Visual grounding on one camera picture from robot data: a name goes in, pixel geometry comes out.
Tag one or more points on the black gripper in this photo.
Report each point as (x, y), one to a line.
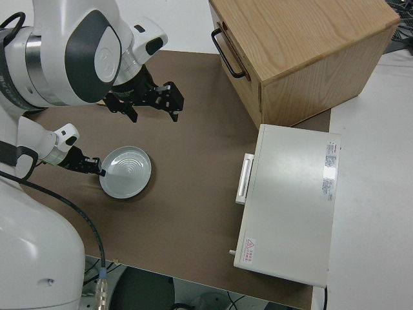
(82, 163)
(161, 98)

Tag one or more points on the gray round plate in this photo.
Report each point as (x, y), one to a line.
(129, 174)

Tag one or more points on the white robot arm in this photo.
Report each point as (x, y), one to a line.
(48, 48)
(35, 135)

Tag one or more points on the brown table mat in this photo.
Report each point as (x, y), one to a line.
(193, 161)

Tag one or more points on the black round base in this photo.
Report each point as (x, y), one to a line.
(142, 290)

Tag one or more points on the white toaster oven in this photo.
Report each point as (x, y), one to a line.
(290, 210)

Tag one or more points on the wooden drawer cabinet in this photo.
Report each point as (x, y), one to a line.
(306, 48)

